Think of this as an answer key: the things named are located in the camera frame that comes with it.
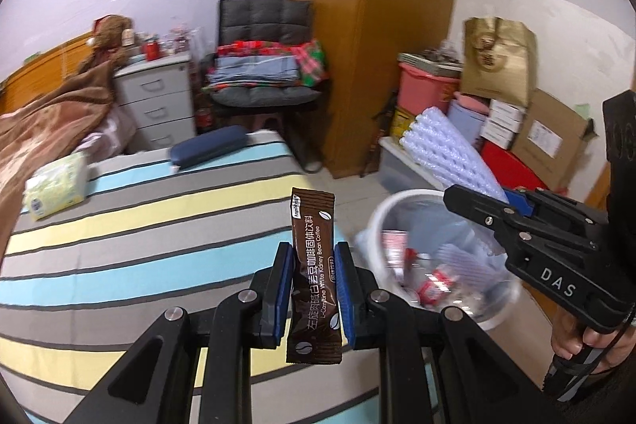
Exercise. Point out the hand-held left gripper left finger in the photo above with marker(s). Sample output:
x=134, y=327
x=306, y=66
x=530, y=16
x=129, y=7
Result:
x=284, y=295

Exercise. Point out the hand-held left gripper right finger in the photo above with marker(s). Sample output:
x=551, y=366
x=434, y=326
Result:
x=344, y=300

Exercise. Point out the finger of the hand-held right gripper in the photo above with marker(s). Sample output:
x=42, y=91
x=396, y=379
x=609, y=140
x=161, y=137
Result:
x=477, y=208
x=521, y=203

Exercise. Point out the brown coffee sachet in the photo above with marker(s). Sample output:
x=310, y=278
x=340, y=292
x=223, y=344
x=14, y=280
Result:
x=313, y=265

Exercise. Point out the translucent bin liner bag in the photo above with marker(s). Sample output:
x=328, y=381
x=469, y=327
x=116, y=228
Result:
x=422, y=215

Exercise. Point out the red and white wrapper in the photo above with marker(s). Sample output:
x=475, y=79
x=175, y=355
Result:
x=395, y=250

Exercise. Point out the white round trash bin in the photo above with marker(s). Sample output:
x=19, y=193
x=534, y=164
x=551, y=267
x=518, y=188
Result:
x=377, y=225

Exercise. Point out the person's right hand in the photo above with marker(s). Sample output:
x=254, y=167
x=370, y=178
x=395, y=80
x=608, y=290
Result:
x=569, y=337

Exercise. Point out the red gift box gold print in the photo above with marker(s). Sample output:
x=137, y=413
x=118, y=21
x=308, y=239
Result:
x=526, y=170

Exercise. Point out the white medicine box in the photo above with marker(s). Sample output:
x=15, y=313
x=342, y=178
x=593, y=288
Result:
x=508, y=108
x=502, y=131
x=499, y=142
x=504, y=120

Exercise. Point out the brown cardboard mailer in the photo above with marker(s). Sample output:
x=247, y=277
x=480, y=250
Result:
x=546, y=141

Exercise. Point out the light blue cylindrical container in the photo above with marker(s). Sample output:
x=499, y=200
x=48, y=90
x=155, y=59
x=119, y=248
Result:
x=464, y=126

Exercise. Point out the clear storage box white lid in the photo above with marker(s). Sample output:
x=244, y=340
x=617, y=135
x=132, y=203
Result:
x=397, y=165

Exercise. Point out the yellow patterned box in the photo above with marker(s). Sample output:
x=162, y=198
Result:
x=401, y=123

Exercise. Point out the pink plastic tub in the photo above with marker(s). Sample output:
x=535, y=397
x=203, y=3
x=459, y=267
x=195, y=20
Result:
x=427, y=93

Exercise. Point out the gold paper gift bag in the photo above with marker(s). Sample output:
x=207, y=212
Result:
x=499, y=66

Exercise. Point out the striped flat tray box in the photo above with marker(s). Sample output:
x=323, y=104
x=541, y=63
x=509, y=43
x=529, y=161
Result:
x=427, y=64

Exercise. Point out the striped bed sheet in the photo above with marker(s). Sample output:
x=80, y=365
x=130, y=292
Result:
x=149, y=215

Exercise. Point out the dark blue glasses case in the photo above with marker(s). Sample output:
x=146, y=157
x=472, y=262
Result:
x=208, y=148

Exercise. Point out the red label cola bottle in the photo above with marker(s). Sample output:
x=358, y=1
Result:
x=203, y=121

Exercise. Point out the large wooden wardrobe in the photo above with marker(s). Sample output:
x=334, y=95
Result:
x=377, y=31

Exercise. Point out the red green plaid cloth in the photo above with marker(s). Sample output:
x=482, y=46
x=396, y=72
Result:
x=310, y=61

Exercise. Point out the folded blue bedding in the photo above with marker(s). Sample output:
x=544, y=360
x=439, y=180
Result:
x=253, y=69

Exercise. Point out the grey drawer nightstand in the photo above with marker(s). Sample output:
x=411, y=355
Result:
x=154, y=101

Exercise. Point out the pale green tissue pack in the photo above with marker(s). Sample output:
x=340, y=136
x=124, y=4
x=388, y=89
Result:
x=54, y=185

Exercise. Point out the red mug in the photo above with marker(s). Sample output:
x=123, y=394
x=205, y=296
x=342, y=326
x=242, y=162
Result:
x=150, y=50

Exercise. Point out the dark grey cushioned chair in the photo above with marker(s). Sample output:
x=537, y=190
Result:
x=263, y=14

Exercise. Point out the brown blanket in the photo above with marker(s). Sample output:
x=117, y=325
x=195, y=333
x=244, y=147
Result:
x=44, y=116

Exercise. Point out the brown teddy bear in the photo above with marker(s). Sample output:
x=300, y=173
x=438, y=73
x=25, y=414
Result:
x=112, y=34

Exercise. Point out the wooden bed headboard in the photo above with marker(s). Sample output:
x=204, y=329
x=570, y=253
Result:
x=35, y=76

